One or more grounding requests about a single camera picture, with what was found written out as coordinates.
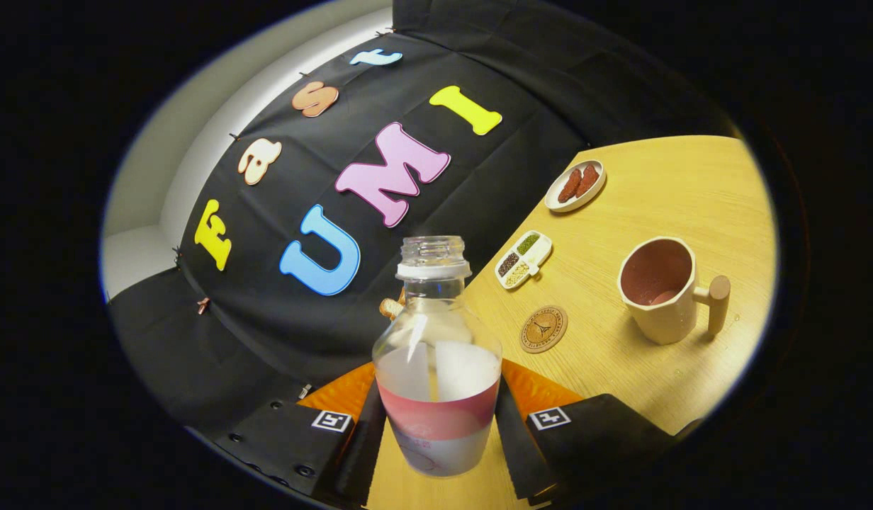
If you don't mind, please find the clear juice bottle red label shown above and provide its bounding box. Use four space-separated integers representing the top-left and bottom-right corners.
372 236 503 477

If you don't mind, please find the white oval plate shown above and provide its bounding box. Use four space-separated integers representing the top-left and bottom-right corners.
544 159 607 214

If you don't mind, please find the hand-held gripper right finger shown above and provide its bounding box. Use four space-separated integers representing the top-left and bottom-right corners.
495 360 703 507

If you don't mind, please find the black backdrop cloth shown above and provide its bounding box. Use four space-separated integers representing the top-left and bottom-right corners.
107 0 735 440

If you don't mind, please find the wooden table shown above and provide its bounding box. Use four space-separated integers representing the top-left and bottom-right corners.
366 135 777 510

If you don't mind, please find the white divided bean dish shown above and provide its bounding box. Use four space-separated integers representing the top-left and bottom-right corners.
495 230 553 291

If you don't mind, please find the beige cup wooden handle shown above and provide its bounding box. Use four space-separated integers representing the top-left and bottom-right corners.
617 237 731 346

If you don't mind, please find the round cork coaster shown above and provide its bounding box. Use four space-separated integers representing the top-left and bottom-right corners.
519 305 569 354

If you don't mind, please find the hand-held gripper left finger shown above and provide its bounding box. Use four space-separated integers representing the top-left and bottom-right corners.
213 361 388 507

